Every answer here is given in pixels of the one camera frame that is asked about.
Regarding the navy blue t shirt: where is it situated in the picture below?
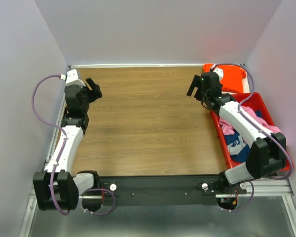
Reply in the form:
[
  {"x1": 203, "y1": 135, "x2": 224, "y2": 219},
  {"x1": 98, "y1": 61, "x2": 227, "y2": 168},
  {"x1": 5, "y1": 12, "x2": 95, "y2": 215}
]
[{"x1": 219, "y1": 118, "x2": 250, "y2": 163}]

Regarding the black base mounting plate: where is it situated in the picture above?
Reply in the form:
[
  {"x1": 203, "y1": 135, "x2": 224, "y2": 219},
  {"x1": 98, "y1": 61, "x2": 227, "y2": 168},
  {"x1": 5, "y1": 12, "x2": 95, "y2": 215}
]
[{"x1": 78, "y1": 174, "x2": 247, "y2": 213}]

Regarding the folded orange t shirt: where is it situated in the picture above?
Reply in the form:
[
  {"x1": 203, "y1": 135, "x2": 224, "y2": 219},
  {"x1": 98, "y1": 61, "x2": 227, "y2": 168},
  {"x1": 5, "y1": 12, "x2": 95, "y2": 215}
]
[{"x1": 203, "y1": 63, "x2": 246, "y2": 95}]

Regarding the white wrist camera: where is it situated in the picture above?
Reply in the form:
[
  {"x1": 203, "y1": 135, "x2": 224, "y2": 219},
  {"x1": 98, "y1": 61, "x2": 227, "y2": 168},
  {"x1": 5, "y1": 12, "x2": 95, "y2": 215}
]
[
  {"x1": 60, "y1": 69, "x2": 86, "y2": 87},
  {"x1": 210, "y1": 64, "x2": 223, "y2": 81}
]

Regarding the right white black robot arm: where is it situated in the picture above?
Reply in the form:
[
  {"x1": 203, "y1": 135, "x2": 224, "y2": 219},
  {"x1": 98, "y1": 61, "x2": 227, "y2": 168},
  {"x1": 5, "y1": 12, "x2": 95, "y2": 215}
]
[{"x1": 186, "y1": 72, "x2": 288, "y2": 194}]

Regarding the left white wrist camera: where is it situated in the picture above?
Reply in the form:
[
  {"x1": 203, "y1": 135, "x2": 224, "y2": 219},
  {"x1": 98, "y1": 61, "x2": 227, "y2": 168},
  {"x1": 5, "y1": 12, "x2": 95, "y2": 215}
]
[{"x1": 60, "y1": 69, "x2": 86, "y2": 87}]

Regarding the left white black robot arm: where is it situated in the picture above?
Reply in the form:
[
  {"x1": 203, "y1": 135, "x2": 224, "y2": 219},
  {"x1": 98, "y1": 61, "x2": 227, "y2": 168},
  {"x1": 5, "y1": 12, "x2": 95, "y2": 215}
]
[{"x1": 33, "y1": 72, "x2": 102, "y2": 215}]

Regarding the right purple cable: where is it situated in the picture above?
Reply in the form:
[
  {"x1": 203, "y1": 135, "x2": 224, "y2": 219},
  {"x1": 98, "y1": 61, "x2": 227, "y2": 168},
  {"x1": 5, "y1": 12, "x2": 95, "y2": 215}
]
[{"x1": 213, "y1": 63, "x2": 293, "y2": 213}]

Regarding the light pink t shirt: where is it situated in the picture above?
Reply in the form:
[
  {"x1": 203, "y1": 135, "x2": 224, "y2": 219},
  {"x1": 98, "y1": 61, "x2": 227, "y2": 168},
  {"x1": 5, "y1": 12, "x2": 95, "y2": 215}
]
[{"x1": 218, "y1": 106, "x2": 281, "y2": 137}]

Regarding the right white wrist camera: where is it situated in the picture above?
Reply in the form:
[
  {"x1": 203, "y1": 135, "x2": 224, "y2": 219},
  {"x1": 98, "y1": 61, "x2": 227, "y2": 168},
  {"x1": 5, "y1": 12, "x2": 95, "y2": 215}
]
[{"x1": 210, "y1": 64, "x2": 223, "y2": 81}]

